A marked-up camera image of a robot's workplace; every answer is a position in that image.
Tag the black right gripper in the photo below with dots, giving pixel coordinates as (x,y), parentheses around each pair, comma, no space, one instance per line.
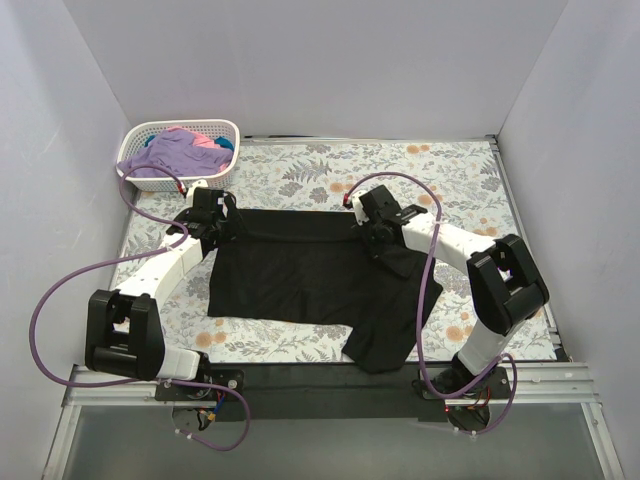
(376,235)

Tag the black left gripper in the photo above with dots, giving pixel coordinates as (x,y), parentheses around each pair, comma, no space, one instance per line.
(220,228)

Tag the black t shirt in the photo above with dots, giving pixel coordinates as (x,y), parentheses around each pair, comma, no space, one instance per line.
(312,267)

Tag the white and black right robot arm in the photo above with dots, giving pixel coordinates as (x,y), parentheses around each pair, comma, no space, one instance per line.
(506,286)

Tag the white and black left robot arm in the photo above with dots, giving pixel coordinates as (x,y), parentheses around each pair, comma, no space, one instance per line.
(124,335)

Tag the purple t shirt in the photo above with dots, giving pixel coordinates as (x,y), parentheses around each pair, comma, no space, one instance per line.
(175,152)

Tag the blue garment in basket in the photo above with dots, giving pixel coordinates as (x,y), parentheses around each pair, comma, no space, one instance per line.
(224,143)

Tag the pink garment in basket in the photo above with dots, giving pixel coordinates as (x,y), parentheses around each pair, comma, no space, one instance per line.
(199,139)

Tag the white plastic laundry basket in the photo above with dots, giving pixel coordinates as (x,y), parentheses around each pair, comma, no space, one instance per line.
(155,178)

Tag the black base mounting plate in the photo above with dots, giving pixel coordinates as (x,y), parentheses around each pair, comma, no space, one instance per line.
(282,391)

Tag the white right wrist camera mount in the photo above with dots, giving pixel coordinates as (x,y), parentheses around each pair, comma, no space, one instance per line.
(355,205)

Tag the aluminium frame rail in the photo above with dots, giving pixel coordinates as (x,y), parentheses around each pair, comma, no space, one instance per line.
(538,383)

